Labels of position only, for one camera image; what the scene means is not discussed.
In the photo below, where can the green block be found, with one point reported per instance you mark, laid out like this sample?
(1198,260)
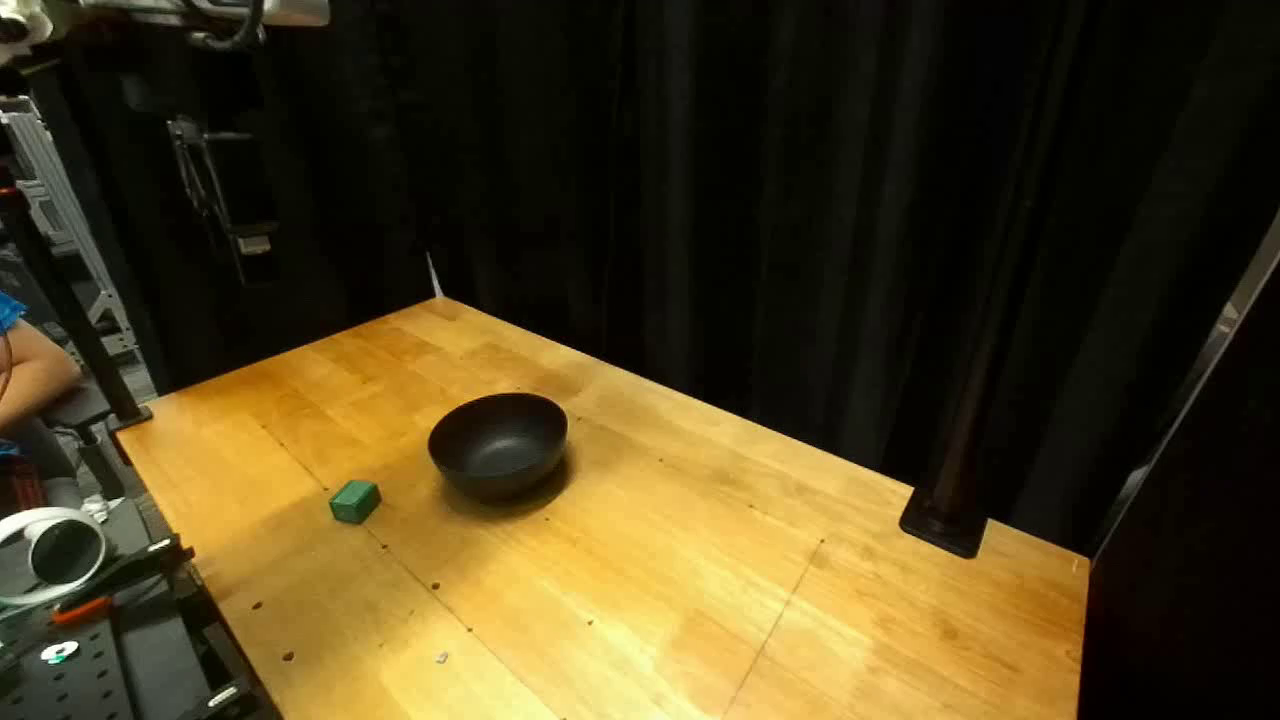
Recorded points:
(353,500)

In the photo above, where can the dark side panel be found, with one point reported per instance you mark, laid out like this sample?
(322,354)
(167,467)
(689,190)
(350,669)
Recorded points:
(1203,573)

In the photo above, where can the grey metal frame bar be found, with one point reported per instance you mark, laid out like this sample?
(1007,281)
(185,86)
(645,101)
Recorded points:
(1203,365)

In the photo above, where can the black perforated bench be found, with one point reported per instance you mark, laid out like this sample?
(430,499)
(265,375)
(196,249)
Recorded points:
(83,681)

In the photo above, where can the person forearm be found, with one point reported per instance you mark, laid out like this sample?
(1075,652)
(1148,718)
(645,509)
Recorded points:
(30,378)

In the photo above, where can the black slanted pole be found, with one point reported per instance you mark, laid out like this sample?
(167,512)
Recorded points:
(98,351)

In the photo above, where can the black stand pole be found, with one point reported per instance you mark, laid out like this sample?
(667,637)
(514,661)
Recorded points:
(961,460)

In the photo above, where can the white vertical strip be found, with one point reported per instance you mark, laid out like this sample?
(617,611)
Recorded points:
(432,272)

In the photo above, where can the white round headset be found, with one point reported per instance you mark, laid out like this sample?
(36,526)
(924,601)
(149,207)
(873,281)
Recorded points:
(27,522)

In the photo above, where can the white metal rack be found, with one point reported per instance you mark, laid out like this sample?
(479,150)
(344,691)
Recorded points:
(52,200)

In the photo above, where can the black curtain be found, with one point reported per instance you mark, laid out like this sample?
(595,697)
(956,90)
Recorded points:
(734,162)

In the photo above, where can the black bowl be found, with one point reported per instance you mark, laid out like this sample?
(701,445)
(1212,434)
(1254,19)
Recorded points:
(503,450)

